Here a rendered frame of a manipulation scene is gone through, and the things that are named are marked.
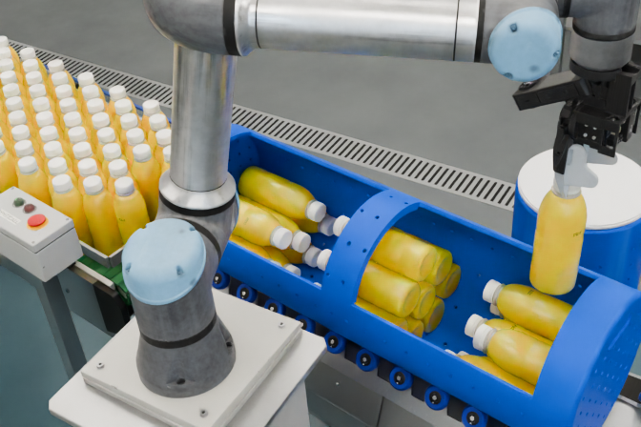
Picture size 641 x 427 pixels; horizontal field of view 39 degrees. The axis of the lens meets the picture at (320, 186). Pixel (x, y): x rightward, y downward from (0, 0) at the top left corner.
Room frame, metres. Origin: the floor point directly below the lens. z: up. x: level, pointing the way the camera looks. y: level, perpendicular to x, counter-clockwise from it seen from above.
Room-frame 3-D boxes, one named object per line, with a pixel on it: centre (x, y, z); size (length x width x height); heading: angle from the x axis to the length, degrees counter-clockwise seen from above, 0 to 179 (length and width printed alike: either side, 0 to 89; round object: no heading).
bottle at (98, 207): (1.54, 0.49, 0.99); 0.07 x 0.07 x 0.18
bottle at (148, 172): (1.65, 0.39, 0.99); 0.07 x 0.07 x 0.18
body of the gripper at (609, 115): (0.96, -0.37, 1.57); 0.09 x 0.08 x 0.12; 48
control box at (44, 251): (1.44, 0.61, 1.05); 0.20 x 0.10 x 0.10; 48
